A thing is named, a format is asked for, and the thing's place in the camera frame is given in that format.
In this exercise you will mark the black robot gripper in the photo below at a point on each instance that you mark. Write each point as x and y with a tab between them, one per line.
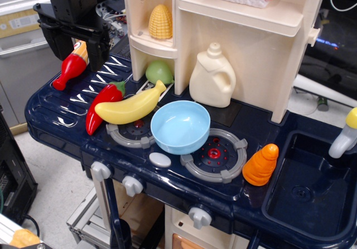
60	20

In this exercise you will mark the light blue plastic bowl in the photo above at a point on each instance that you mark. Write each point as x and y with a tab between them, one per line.
181	127

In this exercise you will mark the orange toy carrot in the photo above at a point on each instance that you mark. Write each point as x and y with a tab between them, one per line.
259	168

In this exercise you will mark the red toy ketchup bottle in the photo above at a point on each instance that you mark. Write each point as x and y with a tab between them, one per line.
73	65

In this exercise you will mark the grey metal cabinet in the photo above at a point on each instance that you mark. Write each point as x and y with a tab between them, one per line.
27	62

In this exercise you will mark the yellow toy banana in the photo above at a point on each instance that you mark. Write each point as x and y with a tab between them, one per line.
131	109

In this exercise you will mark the green toy pear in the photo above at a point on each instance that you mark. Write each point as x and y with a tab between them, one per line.
159	70

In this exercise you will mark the yellow toy corn cob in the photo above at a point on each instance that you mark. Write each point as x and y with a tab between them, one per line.
160	23

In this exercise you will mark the cream toy kitchen shelf unit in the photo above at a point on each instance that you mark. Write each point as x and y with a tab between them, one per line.
264	46

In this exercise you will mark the grey left stove burner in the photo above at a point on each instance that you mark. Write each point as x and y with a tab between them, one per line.
135	135

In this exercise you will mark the grey stove burner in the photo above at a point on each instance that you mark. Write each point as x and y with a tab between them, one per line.
135	135
219	160

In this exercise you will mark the grey left stove knob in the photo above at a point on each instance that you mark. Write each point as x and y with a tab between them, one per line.
100	171

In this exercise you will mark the grey stove knob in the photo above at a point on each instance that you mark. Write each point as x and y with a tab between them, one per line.
200	217
100	171
132	186

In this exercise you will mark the cream toy detergent jug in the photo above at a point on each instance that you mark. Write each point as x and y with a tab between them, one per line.
213	79

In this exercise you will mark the grey oval button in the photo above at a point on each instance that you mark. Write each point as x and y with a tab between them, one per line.
160	160

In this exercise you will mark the grey middle stove knob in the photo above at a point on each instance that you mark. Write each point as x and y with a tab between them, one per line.
132	186

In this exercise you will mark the black computer case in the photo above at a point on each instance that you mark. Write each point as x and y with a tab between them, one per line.
18	187

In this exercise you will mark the grey right stove burner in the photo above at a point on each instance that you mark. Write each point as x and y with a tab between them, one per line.
219	160

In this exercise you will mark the tan toy bread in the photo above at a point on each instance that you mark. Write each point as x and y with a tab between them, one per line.
23	238

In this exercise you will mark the grey right stove knob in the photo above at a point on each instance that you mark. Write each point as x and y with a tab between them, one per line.
200	217

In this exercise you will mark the navy toy kitchen counter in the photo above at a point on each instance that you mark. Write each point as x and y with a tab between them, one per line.
57	119

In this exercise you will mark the navy toy sink basin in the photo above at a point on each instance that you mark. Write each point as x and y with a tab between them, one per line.
313	194

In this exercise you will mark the grey and yellow toy faucet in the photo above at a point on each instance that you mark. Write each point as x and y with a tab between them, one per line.
346	140

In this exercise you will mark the aluminium frame rail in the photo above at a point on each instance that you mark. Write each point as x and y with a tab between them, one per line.
86	224

